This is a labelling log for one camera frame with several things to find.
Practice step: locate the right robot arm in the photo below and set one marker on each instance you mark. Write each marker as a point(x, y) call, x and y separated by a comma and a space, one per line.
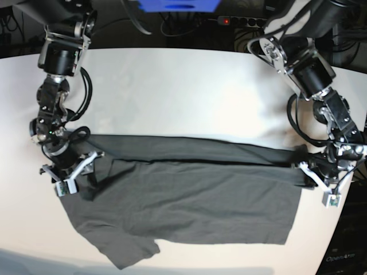
point(68, 31)

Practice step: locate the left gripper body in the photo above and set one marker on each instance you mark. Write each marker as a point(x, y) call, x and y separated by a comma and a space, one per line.
point(334, 163)

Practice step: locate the dark grey T-shirt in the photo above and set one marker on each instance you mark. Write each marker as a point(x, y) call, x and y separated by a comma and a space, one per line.
point(182, 190)

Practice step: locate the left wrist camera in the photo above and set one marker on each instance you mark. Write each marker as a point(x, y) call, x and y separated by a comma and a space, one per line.
point(331, 200)

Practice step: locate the blue plastic bin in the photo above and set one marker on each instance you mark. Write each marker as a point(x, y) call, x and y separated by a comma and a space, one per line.
point(156, 6)

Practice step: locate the black power strip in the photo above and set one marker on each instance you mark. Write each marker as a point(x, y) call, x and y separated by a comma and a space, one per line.
point(241, 22)

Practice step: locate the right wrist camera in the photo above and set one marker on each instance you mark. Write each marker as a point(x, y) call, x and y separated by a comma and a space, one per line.
point(66, 187)

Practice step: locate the black OpenArm base box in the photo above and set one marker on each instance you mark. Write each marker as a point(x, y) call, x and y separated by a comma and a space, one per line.
point(346, 253)

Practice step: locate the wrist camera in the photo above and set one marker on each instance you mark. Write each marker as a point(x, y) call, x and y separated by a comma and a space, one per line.
point(331, 200)
point(66, 187)

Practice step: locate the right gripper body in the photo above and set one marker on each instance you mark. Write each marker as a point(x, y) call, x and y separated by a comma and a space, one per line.
point(67, 163)

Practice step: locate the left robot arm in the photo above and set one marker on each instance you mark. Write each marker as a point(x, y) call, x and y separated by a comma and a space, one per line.
point(288, 45)

